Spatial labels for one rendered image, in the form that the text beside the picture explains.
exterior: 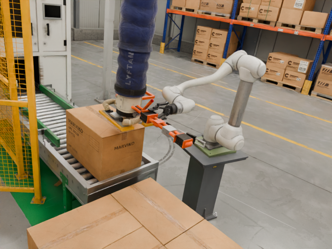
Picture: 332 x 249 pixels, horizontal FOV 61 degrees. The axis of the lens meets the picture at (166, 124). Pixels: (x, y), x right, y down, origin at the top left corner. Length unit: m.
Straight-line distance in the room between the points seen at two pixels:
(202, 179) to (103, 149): 0.96
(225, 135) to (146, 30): 1.04
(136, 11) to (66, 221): 1.38
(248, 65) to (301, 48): 8.05
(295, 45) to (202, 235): 8.78
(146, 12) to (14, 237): 2.04
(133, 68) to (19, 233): 1.70
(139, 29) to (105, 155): 0.96
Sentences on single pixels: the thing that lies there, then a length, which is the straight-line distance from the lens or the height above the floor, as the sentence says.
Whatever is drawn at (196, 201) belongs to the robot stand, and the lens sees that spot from 2.76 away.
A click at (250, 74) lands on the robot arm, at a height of 1.50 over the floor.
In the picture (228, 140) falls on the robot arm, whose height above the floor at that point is 0.96.
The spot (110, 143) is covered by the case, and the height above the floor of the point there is 0.89.
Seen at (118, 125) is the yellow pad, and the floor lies 1.10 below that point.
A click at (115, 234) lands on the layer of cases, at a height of 0.54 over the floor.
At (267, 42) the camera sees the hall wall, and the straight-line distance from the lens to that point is 10.55.
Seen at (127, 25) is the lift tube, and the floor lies 1.74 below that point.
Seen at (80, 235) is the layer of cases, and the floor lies 0.54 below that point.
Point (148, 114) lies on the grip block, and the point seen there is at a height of 1.22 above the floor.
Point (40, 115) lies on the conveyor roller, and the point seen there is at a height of 0.52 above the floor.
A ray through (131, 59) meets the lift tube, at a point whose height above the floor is 1.54.
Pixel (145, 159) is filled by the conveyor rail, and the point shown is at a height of 0.58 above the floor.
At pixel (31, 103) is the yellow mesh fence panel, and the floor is 1.01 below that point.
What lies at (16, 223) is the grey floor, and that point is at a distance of 2.89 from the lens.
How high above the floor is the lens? 1.92
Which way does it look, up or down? 24 degrees down
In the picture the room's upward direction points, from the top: 8 degrees clockwise
